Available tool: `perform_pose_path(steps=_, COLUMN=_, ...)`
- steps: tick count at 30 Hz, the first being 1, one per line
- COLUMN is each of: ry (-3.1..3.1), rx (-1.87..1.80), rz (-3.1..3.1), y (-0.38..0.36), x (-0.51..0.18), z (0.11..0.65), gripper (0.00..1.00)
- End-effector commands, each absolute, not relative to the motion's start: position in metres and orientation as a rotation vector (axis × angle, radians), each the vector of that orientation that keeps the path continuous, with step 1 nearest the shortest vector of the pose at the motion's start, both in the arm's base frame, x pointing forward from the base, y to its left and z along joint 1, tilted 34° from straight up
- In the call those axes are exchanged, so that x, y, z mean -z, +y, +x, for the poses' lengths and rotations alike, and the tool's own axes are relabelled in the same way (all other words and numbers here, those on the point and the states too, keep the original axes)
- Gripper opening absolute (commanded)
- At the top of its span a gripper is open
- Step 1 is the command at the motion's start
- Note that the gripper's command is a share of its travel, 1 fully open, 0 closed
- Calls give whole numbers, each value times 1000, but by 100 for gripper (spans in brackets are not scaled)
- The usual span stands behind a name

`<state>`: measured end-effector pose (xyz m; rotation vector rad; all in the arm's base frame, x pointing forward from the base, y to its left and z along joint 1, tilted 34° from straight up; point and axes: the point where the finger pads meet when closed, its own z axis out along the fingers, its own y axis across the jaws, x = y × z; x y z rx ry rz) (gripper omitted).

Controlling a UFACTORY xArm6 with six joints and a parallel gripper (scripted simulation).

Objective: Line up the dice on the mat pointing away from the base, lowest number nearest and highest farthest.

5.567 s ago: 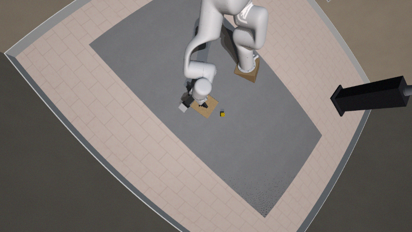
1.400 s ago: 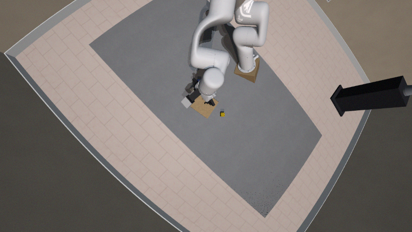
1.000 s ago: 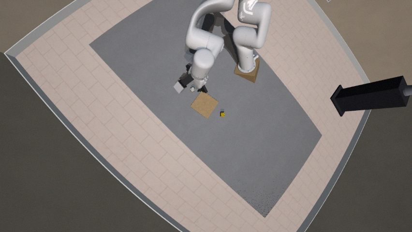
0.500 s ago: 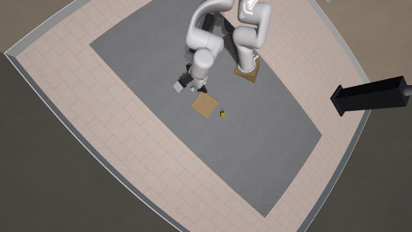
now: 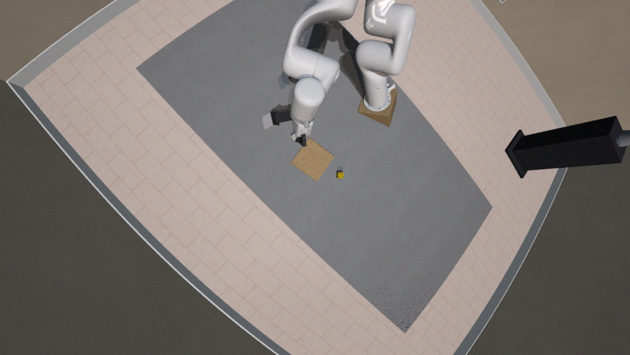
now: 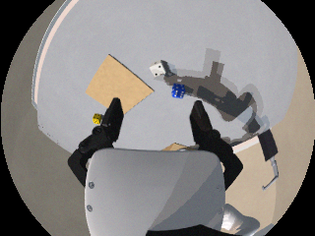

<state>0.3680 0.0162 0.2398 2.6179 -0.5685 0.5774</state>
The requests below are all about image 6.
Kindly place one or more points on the blue die with white pips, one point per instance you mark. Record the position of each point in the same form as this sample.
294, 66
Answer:
178, 90

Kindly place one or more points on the light orange mat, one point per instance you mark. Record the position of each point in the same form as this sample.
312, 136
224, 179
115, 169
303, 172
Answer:
113, 79

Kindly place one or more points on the yellow die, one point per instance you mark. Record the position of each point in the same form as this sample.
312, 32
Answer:
97, 118

